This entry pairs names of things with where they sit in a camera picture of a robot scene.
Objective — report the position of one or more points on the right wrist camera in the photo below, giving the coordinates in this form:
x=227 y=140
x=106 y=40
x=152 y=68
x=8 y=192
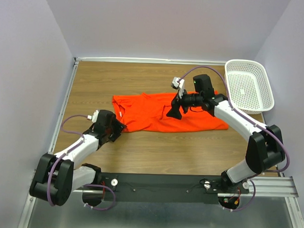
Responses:
x=178 y=84

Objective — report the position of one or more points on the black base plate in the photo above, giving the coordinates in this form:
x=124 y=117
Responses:
x=168 y=188

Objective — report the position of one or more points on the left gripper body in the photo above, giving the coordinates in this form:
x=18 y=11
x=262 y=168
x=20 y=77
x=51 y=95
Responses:
x=113 y=131

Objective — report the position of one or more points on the white perforated basket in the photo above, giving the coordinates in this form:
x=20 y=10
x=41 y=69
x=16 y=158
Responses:
x=248 y=86

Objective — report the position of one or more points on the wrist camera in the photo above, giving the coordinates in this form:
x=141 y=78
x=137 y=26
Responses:
x=93 y=117
x=178 y=84

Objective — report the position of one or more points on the aluminium left rail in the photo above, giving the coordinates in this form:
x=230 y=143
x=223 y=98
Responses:
x=54 y=138

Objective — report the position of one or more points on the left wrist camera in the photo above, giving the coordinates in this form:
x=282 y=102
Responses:
x=93 y=117

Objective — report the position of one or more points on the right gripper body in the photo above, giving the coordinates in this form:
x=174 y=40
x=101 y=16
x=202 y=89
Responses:
x=190 y=100

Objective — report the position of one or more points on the aluminium front rail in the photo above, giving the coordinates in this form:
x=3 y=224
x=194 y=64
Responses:
x=271 y=187

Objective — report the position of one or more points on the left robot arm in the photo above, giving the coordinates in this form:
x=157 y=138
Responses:
x=58 y=175

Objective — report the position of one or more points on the orange t-shirt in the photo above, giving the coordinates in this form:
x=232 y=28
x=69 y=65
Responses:
x=147 y=112

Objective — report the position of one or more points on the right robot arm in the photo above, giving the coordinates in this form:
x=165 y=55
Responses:
x=264 y=149

